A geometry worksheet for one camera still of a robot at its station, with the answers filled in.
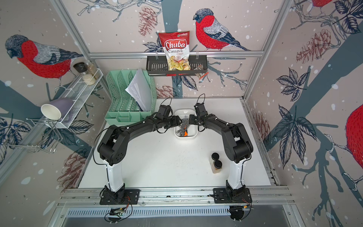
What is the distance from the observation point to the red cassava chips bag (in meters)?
0.81

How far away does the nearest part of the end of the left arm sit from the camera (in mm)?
744

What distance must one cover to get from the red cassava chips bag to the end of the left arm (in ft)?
0.91
